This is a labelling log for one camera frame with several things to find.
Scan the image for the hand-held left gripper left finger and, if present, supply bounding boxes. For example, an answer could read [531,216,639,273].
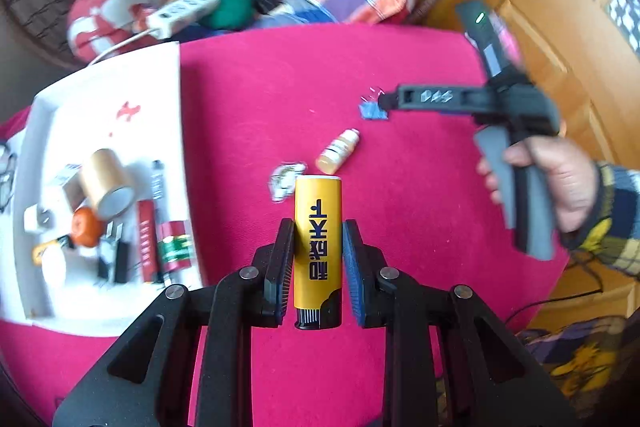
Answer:
[52,218,296,427]

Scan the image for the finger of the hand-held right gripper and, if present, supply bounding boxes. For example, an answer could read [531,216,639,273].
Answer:
[377,83,493,115]

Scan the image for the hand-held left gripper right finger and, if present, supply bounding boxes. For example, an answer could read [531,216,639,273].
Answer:
[341,219,581,427]

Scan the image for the yellow lighter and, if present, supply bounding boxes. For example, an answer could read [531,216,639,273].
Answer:
[292,174,343,331]

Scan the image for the blue binder clip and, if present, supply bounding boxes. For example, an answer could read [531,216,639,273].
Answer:
[359,99,391,122]

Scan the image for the red green small pack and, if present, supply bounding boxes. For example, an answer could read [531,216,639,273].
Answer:
[157,219,193,273]

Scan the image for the red slim box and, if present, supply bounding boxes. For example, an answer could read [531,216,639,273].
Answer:
[137,199,162,284]

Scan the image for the black silver pen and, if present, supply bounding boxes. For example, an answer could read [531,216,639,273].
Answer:
[150,159,173,288]

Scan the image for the black rectangular object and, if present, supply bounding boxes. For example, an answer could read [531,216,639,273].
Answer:
[112,239,132,284]

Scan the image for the small orange fruit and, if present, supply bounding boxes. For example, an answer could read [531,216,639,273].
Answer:
[71,207,107,248]

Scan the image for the brown paper cup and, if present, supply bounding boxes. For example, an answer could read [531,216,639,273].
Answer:
[80,148,137,219]

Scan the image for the white plastic bottle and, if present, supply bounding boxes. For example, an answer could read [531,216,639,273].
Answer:
[42,247,68,288]

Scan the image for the small yellow black object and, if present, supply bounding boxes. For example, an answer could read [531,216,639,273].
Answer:
[32,241,76,267]

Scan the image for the white cardboard tray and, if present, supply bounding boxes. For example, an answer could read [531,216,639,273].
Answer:
[10,41,207,338]

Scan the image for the white charger plug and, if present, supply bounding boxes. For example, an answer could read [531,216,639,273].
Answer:
[22,204,56,235]

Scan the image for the person's right forearm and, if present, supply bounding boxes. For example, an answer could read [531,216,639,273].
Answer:
[560,161,640,278]

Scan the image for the person's right hand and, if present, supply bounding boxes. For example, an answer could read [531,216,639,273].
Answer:
[477,137,601,235]

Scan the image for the white crumpled wrapper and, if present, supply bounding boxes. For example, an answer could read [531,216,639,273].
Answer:
[270,162,307,202]

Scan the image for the small dropper bottle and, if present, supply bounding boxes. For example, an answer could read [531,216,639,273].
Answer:
[315,128,362,174]

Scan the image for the pink tablecloth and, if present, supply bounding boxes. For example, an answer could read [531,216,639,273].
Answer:
[0,23,571,427]

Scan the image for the person's plaid clothing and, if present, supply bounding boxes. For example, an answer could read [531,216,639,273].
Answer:
[515,314,640,418]

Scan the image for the white power strip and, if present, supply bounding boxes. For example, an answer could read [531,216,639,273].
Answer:
[145,0,221,38]

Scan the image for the rounded red white cushion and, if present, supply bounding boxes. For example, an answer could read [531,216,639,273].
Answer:
[66,0,173,64]

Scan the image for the white power cord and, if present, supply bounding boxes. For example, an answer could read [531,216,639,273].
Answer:
[89,29,151,66]

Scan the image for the grey frame glasses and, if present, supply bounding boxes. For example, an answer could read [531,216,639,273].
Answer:
[0,142,21,212]

